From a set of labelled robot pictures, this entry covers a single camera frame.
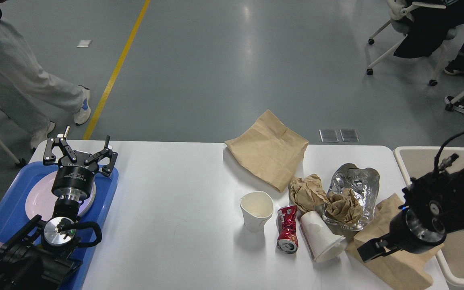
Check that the beige plastic bin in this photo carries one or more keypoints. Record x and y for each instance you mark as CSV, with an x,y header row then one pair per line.
x,y
415,162

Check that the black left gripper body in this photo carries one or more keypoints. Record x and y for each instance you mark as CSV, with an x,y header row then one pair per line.
x,y
74,179

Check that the left floor outlet cover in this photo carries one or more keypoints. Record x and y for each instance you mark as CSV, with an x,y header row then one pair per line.
x,y
329,136

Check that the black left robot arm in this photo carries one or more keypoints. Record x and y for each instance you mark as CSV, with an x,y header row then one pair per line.
x,y
39,255

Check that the crumpled silver foil wrapper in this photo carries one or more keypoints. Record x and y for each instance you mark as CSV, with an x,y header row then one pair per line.
x,y
365,183

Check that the brown paper bag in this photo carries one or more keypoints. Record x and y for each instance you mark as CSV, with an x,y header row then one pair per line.
x,y
269,150
401,270

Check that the crumpled brown paper in foil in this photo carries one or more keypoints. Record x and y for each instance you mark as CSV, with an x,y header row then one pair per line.
x,y
344,207

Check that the flat brown paper bag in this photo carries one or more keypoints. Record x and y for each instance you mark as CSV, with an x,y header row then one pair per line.
x,y
269,150

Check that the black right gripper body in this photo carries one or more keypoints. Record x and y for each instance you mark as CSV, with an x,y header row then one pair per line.
x,y
407,233

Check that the person in grey trousers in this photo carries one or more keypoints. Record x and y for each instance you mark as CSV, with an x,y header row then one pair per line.
x,y
22,78

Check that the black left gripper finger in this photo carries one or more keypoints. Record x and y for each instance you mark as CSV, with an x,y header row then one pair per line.
x,y
59,152
92,161

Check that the crumpled brown paper ball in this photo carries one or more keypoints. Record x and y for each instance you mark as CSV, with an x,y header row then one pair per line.
x,y
307,193

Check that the crushed red soda can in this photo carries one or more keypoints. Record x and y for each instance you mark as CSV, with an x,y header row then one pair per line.
x,y
287,240

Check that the lying white paper cup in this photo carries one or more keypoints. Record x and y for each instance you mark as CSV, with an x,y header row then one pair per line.
x,y
324,244

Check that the pink plate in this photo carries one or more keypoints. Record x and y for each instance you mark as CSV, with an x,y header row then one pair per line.
x,y
40,199

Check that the upright white paper cup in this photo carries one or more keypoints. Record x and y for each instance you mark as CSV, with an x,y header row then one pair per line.
x,y
257,209

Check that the floor outlet cover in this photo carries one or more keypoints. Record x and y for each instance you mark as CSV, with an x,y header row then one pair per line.
x,y
349,136
329,136

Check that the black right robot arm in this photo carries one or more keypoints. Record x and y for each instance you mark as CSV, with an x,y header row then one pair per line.
x,y
434,207

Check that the yellow plate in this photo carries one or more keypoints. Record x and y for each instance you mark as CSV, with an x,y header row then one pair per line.
x,y
86,205

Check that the right floor outlet cover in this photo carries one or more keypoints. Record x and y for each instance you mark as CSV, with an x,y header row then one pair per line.
x,y
349,136

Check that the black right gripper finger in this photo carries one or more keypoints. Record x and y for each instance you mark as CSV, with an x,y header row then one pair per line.
x,y
376,247

